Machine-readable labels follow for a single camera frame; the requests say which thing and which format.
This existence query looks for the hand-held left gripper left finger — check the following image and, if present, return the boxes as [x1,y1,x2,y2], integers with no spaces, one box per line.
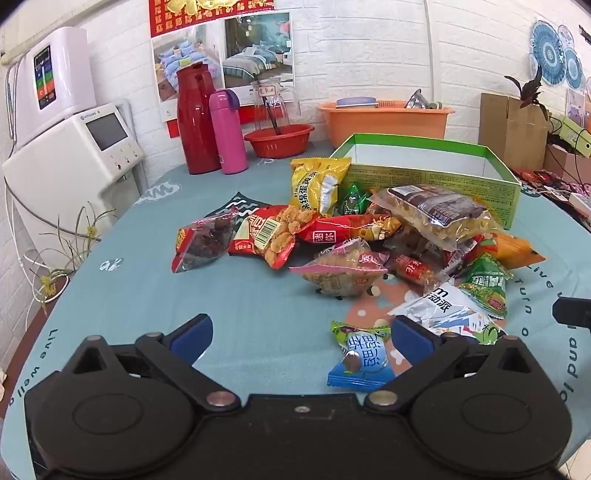
[60,314,242,412]

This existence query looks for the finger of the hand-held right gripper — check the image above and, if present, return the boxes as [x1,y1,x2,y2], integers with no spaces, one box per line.
[553,298,591,330]

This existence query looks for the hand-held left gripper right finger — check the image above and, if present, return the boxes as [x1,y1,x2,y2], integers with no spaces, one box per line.
[365,315,548,411]

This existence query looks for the blue and green candy packet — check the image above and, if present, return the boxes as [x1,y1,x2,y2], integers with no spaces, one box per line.
[327,320,403,393]

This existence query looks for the red dried dates packet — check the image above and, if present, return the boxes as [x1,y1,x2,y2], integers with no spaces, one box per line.
[172,208,239,274]

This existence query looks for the red fried snack packet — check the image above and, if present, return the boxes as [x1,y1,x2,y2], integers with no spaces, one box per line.
[228,205,306,271]

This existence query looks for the red mini snack packet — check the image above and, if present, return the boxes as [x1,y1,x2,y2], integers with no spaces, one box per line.
[295,213,403,245]

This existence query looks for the yellow bread packet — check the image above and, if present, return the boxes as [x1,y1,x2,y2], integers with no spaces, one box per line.
[289,157,352,219]

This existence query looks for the green cardboard box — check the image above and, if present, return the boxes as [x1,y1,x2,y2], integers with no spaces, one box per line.
[330,133,522,230]

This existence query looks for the teal printed tablecloth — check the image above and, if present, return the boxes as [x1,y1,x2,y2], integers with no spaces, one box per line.
[0,143,591,480]

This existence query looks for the white snack packet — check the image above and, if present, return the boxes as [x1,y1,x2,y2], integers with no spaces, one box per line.
[388,281,508,346]

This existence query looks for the red sausage packet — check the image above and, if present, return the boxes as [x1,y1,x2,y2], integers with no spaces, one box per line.
[387,253,446,288]

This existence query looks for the orange snack packet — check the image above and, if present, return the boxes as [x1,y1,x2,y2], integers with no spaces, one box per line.
[478,231,546,272]

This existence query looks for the green triangular snack packet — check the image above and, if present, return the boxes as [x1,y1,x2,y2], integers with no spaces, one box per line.
[459,253,514,319]

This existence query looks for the clear packet with pink top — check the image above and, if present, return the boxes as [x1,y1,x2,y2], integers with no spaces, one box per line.
[289,237,389,297]

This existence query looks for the clear packet with dark label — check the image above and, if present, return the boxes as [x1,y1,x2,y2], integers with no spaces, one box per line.
[369,185,503,252]

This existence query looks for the dry plant stems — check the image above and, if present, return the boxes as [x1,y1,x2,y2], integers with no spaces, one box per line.
[28,203,116,317]

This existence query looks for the small green candy packet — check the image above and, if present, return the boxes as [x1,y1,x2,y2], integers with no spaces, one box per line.
[339,182,371,217]

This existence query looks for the light green shoe box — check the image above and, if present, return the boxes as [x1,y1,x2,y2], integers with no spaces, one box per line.
[549,114,591,155]

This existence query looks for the brown cardboard box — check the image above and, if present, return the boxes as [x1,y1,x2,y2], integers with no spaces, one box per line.
[479,92,550,160]

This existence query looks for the pink insulated bottle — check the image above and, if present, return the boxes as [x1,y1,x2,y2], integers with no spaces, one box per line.
[209,89,250,175]

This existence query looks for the small red plastic bowl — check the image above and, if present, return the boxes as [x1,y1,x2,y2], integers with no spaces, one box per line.
[244,124,315,159]

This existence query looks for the red thermos jug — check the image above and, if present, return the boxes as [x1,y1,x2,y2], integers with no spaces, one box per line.
[177,63,222,175]

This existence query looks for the white machine with screen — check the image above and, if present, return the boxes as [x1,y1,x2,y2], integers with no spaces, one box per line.
[2,104,146,259]

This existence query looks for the orange plastic basin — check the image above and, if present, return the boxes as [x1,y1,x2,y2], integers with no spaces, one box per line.
[316,100,455,151]

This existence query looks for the dark purple potted plant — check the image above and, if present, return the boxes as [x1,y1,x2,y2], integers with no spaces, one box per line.
[504,65,550,121]

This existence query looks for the dark stick in pitcher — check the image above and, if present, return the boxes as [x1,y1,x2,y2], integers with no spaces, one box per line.
[265,100,281,137]

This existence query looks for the clear glass pitcher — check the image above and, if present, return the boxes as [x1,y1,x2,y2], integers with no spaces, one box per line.
[249,78,301,134]

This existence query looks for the blue paper fans wall decoration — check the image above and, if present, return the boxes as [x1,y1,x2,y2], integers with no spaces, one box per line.
[529,18,585,90]

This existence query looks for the bedding wall poster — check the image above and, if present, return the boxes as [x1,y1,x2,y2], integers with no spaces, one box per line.
[151,11,294,123]

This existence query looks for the white wall pipe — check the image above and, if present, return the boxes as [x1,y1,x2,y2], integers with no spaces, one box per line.
[424,0,437,100]

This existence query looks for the white wall water purifier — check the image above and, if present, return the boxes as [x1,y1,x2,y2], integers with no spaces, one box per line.
[7,27,97,148]

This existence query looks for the red and gold wall calendar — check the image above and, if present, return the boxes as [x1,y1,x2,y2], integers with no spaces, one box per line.
[148,0,276,40]

